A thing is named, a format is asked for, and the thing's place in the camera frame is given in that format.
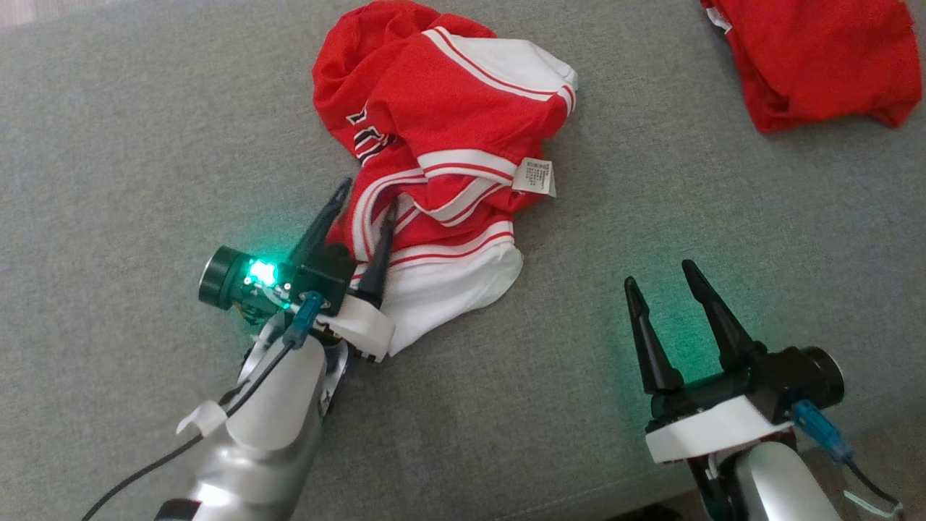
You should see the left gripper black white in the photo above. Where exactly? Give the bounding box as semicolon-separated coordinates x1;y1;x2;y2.
199;177;399;363

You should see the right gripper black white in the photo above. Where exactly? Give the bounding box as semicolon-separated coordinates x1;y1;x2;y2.
624;259;845;464

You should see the red and white jersey garment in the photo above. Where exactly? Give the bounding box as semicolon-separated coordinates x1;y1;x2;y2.
313;0;579;357

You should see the plain red garment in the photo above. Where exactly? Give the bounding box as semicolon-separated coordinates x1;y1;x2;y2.
700;0;923;135

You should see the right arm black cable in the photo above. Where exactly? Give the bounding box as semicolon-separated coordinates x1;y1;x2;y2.
792;400;905;519

